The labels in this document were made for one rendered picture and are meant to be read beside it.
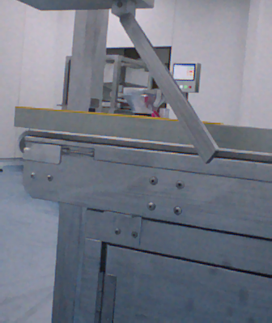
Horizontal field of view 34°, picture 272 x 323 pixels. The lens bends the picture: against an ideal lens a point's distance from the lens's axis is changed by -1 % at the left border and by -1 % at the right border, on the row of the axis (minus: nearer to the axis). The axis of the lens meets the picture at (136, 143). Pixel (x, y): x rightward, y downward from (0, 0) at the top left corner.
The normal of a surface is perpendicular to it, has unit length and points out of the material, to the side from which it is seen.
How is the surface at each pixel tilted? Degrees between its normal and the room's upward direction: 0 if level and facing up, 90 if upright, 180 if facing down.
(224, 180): 90
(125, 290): 90
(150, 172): 90
